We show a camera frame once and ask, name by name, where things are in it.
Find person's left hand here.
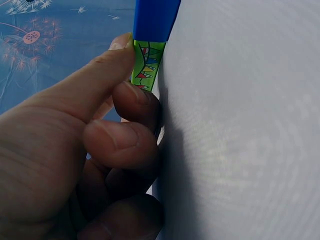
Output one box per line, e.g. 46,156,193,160
0,32,166,240

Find blue and green marker pen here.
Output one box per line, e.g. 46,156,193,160
129,0,181,137

